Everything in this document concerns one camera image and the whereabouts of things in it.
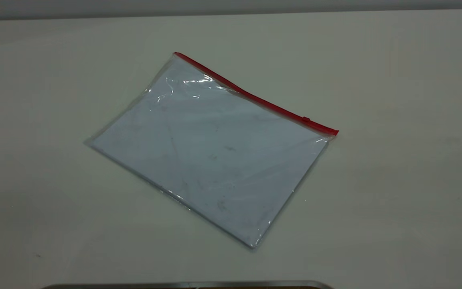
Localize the clear plastic zip bag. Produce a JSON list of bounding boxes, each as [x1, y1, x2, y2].
[[85, 52, 340, 249]]

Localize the grey metal bar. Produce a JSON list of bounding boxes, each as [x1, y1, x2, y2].
[[41, 280, 334, 289]]

